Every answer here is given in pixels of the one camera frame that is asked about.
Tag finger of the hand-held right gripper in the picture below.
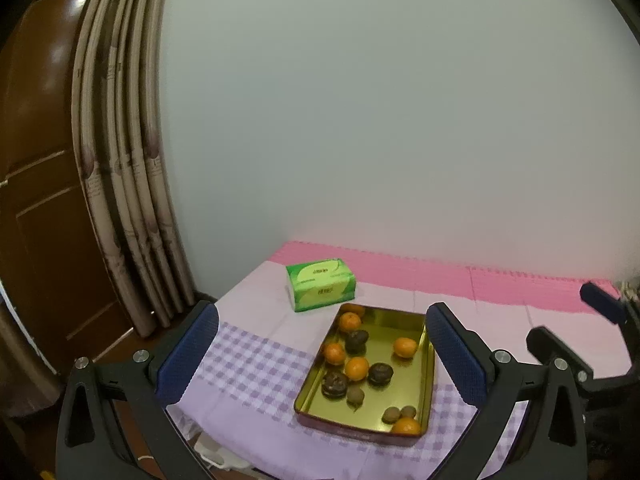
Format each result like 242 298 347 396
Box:
580 281 629 327
526 326 596 392

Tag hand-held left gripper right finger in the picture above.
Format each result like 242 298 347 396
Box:
425 302 588 480

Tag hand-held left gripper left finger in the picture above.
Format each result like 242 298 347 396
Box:
56 300 220 480

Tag golden rectangular tin tray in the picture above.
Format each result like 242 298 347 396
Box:
293 304 437 445

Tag dark round passion fruit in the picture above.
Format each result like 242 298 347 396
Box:
367 362 394 387

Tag dark elongated passion fruit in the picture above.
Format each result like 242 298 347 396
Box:
345 330 371 354

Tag dark wrinkled passion fruit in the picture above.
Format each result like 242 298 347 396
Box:
321 371 349 401

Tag pink foam mat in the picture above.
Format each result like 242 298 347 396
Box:
270 240 621 316

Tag white plastic object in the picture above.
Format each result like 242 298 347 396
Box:
195 435 251 472

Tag green tissue pack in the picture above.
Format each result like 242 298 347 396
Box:
285 257 362 314

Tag beige patterned curtain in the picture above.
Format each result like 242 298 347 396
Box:
70 0 197 338

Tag brown wooden door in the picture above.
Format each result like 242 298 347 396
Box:
0 0 136 376

